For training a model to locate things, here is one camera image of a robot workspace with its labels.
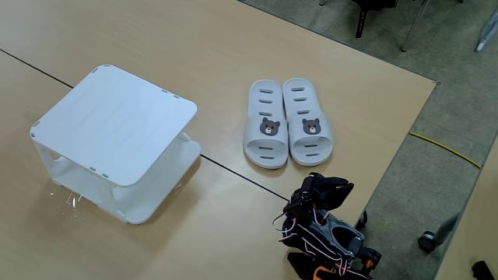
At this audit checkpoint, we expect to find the white bear slipper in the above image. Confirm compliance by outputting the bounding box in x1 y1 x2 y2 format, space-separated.
243 79 289 170
282 77 335 167

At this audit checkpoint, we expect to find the pale grey folded umbrella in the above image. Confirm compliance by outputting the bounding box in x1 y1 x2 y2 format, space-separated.
475 3 498 53

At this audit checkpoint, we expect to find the grey furniture leg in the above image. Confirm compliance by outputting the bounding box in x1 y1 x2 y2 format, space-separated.
433 212 462 245

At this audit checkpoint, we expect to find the black chair part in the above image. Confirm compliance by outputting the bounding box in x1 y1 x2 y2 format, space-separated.
352 0 398 39

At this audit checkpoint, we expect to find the white plastic box shelf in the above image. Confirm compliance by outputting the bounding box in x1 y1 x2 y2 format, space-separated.
30 64 202 226

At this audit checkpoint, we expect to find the black object on floor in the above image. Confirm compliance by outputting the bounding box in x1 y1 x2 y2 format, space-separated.
471 260 496 280

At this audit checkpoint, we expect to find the black caster wheel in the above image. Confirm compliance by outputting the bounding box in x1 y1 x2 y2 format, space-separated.
354 210 369 231

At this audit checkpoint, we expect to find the yellow floor cable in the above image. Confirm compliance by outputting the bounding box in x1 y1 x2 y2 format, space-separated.
409 131 482 170

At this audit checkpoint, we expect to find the grey caster wheel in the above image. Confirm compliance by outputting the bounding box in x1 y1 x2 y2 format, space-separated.
418 230 440 254

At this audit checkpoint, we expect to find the metal chair leg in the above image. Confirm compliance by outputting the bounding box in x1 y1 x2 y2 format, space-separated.
400 0 429 53

